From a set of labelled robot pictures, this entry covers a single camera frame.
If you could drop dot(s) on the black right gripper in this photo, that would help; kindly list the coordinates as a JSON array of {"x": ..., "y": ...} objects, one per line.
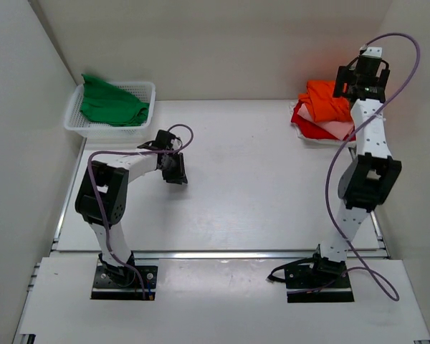
[{"x": 342, "y": 77}]

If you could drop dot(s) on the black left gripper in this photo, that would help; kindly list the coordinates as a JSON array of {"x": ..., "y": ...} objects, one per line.
[{"x": 179, "y": 173}]

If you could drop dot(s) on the orange t shirt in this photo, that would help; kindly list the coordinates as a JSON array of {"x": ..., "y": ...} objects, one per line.
[{"x": 321, "y": 105}]

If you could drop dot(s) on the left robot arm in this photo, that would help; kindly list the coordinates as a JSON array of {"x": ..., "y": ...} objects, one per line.
[{"x": 101, "y": 199}]

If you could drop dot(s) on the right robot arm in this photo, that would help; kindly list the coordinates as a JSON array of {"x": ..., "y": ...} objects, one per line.
[{"x": 368, "y": 180}]

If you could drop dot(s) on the pink folded t shirt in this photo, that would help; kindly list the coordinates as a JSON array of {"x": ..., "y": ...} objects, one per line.
[{"x": 339, "y": 130}]

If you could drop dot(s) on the red folded t shirt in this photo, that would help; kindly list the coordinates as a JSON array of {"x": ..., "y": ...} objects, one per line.
[{"x": 308, "y": 130}]

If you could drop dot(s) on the white plastic basket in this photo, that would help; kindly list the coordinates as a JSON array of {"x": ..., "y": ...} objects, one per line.
[{"x": 75, "y": 121}]

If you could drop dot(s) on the green t shirt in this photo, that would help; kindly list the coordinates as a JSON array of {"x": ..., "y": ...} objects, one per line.
[{"x": 108, "y": 104}]

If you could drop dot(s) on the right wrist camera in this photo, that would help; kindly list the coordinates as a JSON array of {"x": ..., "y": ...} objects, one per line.
[{"x": 371, "y": 52}]

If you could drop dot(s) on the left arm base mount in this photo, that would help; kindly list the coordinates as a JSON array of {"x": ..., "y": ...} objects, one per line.
[{"x": 113, "y": 286}]

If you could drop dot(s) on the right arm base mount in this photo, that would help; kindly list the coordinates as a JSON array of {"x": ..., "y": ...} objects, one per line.
[{"x": 304, "y": 283}]

